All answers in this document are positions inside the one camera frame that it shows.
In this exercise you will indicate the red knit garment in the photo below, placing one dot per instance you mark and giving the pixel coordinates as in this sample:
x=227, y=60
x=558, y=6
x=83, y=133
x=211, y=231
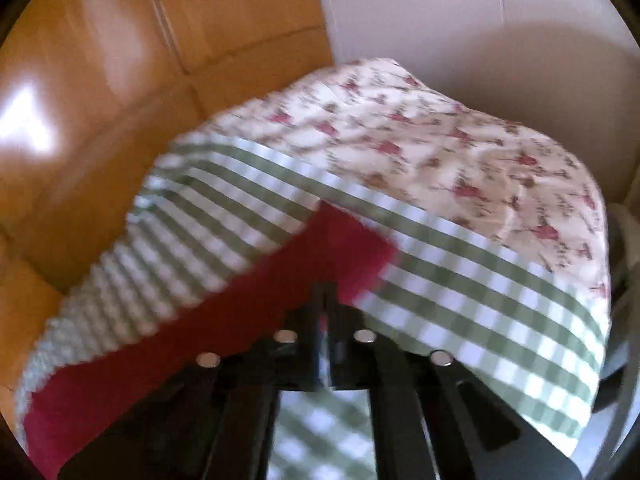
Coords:
x=200, y=320

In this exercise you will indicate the green checked bed sheet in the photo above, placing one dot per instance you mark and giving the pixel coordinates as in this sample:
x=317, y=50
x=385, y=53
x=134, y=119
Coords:
x=475, y=300

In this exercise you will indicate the wooden wardrobe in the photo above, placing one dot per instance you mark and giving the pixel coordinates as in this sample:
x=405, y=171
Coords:
x=125, y=85

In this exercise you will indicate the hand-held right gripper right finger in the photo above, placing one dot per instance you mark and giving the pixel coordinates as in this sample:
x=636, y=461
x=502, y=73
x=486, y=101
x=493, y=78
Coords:
x=346, y=347

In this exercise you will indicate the floral quilt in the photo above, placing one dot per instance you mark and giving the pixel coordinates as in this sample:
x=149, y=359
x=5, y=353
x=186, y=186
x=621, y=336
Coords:
x=400, y=125

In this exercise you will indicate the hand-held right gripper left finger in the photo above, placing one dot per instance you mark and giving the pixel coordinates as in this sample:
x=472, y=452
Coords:
x=307, y=345

